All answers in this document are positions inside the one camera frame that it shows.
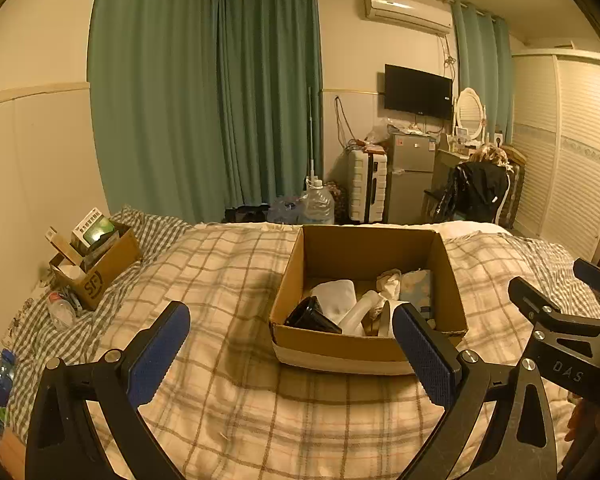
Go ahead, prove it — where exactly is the black pouch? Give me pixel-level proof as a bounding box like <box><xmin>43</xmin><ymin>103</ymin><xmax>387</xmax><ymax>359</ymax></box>
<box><xmin>284</xmin><ymin>296</ymin><xmax>343</xmax><ymax>335</ymax></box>

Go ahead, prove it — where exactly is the light blue patterned packet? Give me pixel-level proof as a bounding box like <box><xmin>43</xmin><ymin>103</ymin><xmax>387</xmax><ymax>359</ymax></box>
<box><xmin>399</xmin><ymin>269</ymin><xmax>436</xmax><ymax>322</ymax></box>

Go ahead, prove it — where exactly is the green gingham bed sheet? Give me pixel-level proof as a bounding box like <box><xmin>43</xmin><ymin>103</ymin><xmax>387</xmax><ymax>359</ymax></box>
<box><xmin>0</xmin><ymin>205</ymin><xmax>196</xmax><ymax>461</ymax></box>

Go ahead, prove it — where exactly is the grey mini fridge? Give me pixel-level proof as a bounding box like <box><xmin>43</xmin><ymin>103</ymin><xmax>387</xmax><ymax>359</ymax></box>
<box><xmin>386</xmin><ymin>132</ymin><xmax>437</xmax><ymax>223</ymax></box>

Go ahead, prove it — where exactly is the black wall television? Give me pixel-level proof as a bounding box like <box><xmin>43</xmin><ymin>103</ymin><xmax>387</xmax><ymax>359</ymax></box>
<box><xmin>384</xmin><ymin>64</ymin><xmax>454</xmax><ymax>121</ymax></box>

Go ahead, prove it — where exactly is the dark patterned bag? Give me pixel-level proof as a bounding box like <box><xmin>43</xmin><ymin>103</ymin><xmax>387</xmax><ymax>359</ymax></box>
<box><xmin>326</xmin><ymin>181</ymin><xmax>351</xmax><ymax>221</ymax></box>

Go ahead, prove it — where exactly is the black jacket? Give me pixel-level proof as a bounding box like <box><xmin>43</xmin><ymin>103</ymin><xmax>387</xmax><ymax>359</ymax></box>
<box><xmin>442</xmin><ymin>161</ymin><xmax>510</xmax><ymax>222</ymax></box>

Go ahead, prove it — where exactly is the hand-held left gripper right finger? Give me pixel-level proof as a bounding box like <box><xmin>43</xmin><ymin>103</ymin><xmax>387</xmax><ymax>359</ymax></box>
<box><xmin>392</xmin><ymin>302</ymin><xmax>558</xmax><ymax>480</ymax></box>

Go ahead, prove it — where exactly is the clear bottle red cap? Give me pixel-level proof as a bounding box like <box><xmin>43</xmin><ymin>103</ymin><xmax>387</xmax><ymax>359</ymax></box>
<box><xmin>46</xmin><ymin>291</ymin><xmax>78</xmax><ymax>330</ymax></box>

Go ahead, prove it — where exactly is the white air conditioner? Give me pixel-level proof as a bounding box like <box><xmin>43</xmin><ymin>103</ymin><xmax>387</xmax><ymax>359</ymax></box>
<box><xmin>364</xmin><ymin>0</ymin><xmax>454</xmax><ymax>36</ymax></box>

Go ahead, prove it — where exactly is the tan fluffy item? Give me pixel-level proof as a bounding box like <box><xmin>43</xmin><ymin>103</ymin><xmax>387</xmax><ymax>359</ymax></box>
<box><xmin>472</xmin><ymin>144</ymin><xmax>509</xmax><ymax>166</ymax></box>

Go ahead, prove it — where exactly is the person's right hand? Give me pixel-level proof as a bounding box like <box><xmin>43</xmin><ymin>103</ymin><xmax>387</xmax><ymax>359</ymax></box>
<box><xmin>567</xmin><ymin>400</ymin><xmax>588</xmax><ymax>443</ymax></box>

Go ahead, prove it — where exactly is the slim beige carton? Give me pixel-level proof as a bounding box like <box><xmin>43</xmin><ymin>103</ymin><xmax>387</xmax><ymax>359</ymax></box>
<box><xmin>45</xmin><ymin>227</ymin><xmax>83</xmax><ymax>266</ymax></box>

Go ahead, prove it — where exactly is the large clear water jug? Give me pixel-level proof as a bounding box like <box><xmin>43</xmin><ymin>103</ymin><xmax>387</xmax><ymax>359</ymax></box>
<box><xmin>300</xmin><ymin>177</ymin><xmax>336</xmax><ymax>226</ymax></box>

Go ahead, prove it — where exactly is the wooden chair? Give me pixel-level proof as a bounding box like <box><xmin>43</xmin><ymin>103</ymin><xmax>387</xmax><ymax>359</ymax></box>
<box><xmin>422</xmin><ymin>187</ymin><xmax>449</xmax><ymax>221</ymax></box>

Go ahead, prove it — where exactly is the green and white carton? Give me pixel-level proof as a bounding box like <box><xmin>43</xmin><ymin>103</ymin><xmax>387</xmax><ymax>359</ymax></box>
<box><xmin>71</xmin><ymin>208</ymin><xmax>116</xmax><ymax>248</ymax></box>

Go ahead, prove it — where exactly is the black bag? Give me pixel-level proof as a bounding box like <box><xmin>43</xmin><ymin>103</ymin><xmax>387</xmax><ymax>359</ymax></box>
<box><xmin>223</xmin><ymin>203</ymin><xmax>271</xmax><ymax>223</ymax></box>

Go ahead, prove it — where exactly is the white suitcase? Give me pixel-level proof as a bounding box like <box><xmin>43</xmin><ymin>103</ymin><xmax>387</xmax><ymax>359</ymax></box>
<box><xmin>347</xmin><ymin>149</ymin><xmax>390</xmax><ymax>225</ymax></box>

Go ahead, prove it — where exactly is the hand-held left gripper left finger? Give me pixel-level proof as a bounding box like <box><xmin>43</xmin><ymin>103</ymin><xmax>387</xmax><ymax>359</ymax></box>
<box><xmin>25</xmin><ymin>301</ymin><xmax>191</xmax><ymax>480</ymax></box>

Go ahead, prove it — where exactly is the clear plastic bag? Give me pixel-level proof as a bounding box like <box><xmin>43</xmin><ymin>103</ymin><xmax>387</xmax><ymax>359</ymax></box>
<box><xmin>365</xmin><ymin>121</ymin><xmax>393</xmax><ymax>143</ymax></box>

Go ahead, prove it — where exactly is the beige dressing table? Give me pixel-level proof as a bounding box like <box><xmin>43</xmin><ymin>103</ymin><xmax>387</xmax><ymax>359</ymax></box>
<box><xmin>432</xmin><ymin>147</ymin><xmax>473</xmax><ymax>196</ymax></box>

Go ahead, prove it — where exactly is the white oval mirror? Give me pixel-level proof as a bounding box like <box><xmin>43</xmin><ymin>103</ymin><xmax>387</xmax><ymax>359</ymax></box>
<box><xmin>455</xmin><ymin>87</ymin><xmax>487</xmax><ymax>142</ymax></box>

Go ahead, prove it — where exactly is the beige plaid blanket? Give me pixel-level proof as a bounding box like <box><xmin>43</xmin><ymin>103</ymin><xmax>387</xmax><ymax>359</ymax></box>
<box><xmin>87</xmin><ymin>222</ymin><xmax>600</xmax><ymax>480</ymax></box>

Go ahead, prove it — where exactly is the large cardboard box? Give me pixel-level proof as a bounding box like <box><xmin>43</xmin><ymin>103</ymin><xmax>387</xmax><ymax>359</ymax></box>
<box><xmin>269</xmin><ymin>225</ymin><xmax>468</xmax><ymax>376</ymax></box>

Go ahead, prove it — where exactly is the small printed cardboard box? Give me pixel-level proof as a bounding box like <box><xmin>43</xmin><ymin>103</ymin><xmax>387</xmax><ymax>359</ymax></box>
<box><xmin>49</xmin><ymin>220</ymin><xmax>142</xmax><ymax>311</ymax></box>

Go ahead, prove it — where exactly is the pack of water bottles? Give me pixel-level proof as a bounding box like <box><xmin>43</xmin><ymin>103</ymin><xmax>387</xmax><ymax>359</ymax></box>
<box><xmin>270</xmin><ymin>195</ymin><xmax>303</xmax><ymax>225</ymax></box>

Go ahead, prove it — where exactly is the white sock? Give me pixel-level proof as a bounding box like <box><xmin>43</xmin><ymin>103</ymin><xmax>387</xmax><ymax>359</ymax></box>
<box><xmin>307</xmin><ymin>280</ymin><xmax>358</xmax><ymax>326</ymax></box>

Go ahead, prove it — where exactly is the narrow green curtain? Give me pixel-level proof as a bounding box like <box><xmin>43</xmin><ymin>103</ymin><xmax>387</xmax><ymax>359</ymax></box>
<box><xmin>451</xmin><ymin>0</ymin><xmax>515</xmax><ymax>148</ymax></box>

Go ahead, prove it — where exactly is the white plastic tube bottle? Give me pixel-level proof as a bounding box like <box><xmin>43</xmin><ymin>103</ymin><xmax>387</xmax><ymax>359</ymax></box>
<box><xmin>340</xmin><ymin>290</ymin><xmax>386</xmax><ymax>336</ymax></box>

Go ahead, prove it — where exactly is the wide green curtain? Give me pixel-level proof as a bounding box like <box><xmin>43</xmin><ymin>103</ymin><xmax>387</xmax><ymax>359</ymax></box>
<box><xmin>87</xmin><ymin>0</ymin><xmax>323</xmax><ymax>226</ymax></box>

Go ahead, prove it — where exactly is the white mop pole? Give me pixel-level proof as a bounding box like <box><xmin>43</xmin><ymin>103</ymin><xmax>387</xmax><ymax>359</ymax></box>
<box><xmin>307</xmin><ymin>87</ymin><xmax>315</xmax><ymax>181</ymax></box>

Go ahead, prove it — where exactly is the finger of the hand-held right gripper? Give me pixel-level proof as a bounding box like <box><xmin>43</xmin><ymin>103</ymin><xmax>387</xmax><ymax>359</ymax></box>
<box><xmin>508</xmin><ymin>276</ymin><xmax>578</xmax><ymax>332</ymax></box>
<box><xmin>574</xmin><ymin>258</ymin><xmax>600</xmax><ymax>306</ymax></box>

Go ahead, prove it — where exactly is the white louvred wardrobe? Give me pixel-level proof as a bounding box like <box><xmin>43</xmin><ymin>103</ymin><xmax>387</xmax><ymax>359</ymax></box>
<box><xmin>510</xmin><ymin>49</ymin><xmax>600</xmax><ymax>263</ymax></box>

